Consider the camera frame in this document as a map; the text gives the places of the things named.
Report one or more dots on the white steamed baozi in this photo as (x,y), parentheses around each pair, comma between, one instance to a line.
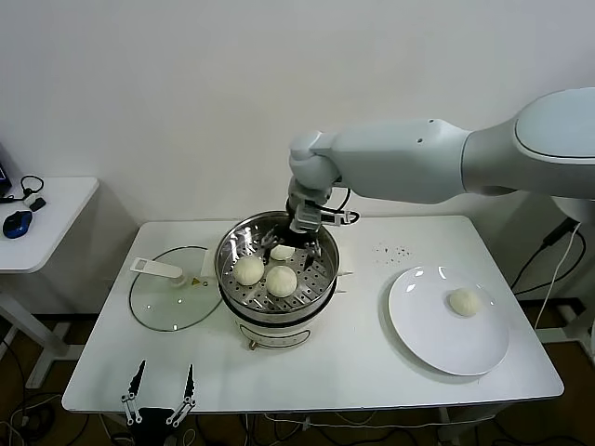
(248,271)
(281,281)
(282,253)
(464,303)

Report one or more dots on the stainless steel steamer basket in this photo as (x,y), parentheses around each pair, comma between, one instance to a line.
(311,290)

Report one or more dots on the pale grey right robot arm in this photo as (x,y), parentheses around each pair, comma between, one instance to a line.
(395,158)

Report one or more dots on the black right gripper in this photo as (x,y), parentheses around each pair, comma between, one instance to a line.
(297,240)

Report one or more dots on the white side table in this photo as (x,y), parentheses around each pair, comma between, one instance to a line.
(60,218)

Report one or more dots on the white electric cooking pot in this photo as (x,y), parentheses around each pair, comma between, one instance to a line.
(274,332)

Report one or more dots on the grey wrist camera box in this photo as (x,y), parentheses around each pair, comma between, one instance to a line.
(308,218)

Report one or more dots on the blue computer mouse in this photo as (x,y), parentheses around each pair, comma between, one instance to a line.
(17,224)

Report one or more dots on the dark laptop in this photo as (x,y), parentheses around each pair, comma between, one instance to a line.
(3,179)

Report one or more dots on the white round plate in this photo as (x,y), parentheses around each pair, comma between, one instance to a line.
(418,346)

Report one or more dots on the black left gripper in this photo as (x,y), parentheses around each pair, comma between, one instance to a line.
(152,415)

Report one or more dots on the small black device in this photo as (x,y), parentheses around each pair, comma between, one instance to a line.
(38,204)

